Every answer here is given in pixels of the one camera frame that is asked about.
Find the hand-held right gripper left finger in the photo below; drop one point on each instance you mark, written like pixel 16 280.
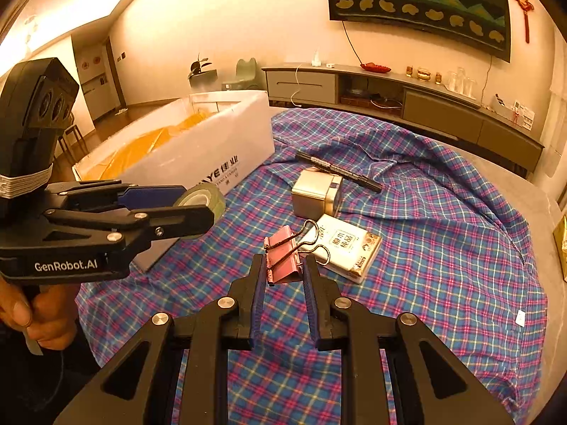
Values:
pixel 259 301

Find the gold metal tin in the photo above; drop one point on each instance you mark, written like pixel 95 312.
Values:
pixel 312 192

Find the dark potted plant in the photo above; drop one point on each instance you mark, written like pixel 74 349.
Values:
pixel 198 65

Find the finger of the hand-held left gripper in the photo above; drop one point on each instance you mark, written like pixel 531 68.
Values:
pixel 150 195
pixel 177 223

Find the pink binder clip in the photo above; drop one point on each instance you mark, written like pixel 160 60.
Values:
pixel 283 248

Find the red knot wall ornament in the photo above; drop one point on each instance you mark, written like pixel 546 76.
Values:
pixel 522 0

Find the wide gold ornament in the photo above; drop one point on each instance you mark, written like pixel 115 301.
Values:
pixel 423 74

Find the tape roll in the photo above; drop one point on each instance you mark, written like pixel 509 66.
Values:
pixel 201 195

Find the gold foil package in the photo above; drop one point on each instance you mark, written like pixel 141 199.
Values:
pixel 561 248

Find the grey television cabinet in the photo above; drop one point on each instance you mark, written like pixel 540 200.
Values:
pixel 438 106

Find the yellow plastic film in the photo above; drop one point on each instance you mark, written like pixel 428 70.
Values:
pixel 146 141

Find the blue pink plaid cloth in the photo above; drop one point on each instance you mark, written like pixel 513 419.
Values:
pixel 421 230

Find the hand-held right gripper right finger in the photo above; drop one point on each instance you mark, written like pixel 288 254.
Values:
pixel 312 305

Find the red tray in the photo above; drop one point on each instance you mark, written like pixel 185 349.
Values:
pixel 375 67

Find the patterned wall television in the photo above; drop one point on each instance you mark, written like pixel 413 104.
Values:
pixel 421 4

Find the small white tag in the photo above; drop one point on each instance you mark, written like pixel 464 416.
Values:
pixel 520 317

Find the round stool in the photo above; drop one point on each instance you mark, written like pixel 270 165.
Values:
pixel 70 135

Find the white organizer box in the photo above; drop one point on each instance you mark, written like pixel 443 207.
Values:
pixel 514 113

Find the white storage box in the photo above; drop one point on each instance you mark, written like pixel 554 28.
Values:
pixel 221 141

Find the black marker pen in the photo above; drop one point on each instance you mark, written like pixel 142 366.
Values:
pixel 336 170

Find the small white bottle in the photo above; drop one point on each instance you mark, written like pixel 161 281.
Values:
pixel 316 58

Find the person's left hand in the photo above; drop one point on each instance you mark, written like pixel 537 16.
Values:
pixel 48 314

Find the set of clear glass cups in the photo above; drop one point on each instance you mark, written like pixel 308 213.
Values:
pixel 460 84

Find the green plastic chair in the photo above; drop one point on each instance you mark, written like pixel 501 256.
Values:
pixel 246 73

